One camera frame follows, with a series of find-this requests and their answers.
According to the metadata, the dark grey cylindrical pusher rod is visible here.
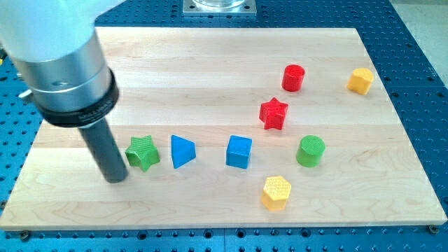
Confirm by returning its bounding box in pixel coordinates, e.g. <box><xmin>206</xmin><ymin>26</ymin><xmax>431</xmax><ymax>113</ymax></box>
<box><xmin>78</xmin><ymin>118</ymin><xmax>128</xmax><ymax>183</ymax></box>

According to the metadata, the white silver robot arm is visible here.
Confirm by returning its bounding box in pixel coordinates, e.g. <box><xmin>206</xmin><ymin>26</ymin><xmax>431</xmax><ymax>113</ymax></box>
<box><xmin>1</xmin><ymin>0</ymin><xmax>127</xmax><ymax>183</ymax></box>

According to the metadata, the green star block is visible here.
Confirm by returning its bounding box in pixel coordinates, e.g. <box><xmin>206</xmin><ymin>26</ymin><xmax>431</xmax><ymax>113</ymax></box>
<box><xmin>125</xmin><ymin>135</ymin><xmax>160</xmax><ymax>172</ymax></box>

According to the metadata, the blue cube block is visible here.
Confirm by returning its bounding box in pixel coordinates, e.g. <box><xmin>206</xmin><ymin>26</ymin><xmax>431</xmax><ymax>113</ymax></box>
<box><xmin>225</xmin><ymin>135</ymin><xmax>253</xmax><ymax>169</ymax></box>

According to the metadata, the red star block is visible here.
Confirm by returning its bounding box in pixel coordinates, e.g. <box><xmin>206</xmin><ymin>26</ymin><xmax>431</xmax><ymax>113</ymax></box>
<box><xmin>259</xmin><ymin>97</ymin><xmax>288</xmax><ymax>130</ymax></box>

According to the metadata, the blue triangular prism block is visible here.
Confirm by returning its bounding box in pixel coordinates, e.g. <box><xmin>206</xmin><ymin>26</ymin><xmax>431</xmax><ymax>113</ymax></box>
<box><xmin>171</xmin><ymin>135</ymin><xmax>196</xmax><ymax>169</ymax></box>

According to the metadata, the light wooden board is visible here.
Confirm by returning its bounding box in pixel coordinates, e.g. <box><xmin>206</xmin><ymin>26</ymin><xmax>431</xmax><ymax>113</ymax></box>
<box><xmin>1</xmin><ymin>27</ymin><xmax>447</xmax><ymax>230</ymax></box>

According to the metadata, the yellow hexagon block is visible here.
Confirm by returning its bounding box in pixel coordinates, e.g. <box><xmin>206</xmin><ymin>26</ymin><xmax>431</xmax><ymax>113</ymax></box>
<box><xmin>261</xmin><ymin>176</ymin><xmax>292</xmax><ymax>211</ymax></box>

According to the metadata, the red cylinder block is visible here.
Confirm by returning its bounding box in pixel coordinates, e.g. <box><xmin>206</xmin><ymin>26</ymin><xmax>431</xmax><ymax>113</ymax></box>
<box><xmin>281</xmin><ymin>64</ymin><xmax>305</xmax><ymax>92</ymax></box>

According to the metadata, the green cylinder block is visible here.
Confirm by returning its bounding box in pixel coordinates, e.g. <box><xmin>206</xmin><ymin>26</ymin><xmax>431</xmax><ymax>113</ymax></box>
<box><xmin>296</xmin><ymin>135</ymin><xmax>326</xmax><ymax>167</ymax></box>

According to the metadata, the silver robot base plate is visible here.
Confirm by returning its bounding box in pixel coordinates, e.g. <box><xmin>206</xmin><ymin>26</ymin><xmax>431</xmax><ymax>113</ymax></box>
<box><xmin>182</xmin><ymin>0</ymin><xmax>257</xmax><ymax>17</ymax></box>

